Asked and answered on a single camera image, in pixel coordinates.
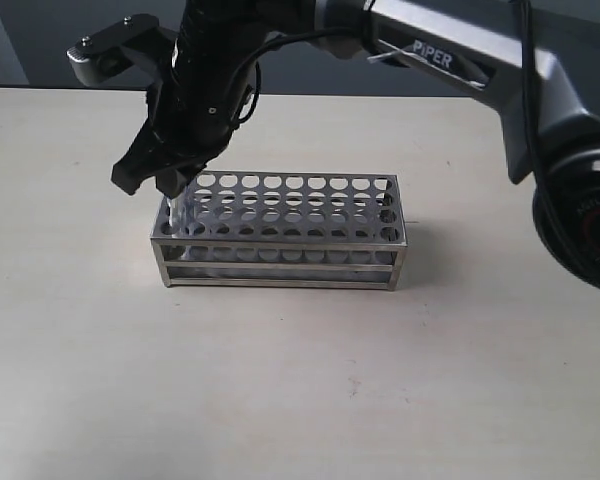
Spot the stainless steel test tube rack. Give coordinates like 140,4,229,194
150,171,408,290

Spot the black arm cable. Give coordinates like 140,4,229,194
229,0,561,241

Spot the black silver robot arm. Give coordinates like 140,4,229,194
112,1,600,290

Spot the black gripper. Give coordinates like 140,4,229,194
111,14,260,198

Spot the blue capped tube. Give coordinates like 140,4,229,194
166,196,187,237

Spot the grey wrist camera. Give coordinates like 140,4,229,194
66,13,177,87

